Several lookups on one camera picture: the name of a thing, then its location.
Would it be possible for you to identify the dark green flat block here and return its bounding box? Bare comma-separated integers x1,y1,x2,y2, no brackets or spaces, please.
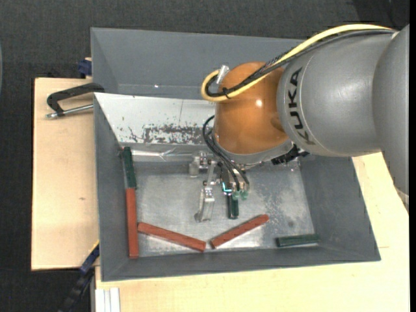
227,193,240,220
276,233,321,248
121,146,138,189

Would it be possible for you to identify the grey metal bin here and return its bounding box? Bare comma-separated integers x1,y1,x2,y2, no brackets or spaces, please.
90,27,382,282

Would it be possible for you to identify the pale cardboard board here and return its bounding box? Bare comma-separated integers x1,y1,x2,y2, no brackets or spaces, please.
31,77,100,271

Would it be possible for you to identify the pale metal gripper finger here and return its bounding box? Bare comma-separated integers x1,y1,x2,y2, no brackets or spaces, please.
188,152,212,179
194,187,216,224

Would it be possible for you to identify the red-brown flat block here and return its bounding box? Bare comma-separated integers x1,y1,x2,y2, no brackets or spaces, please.
125,187,140,260
136,221,207,253
209,213,270,250

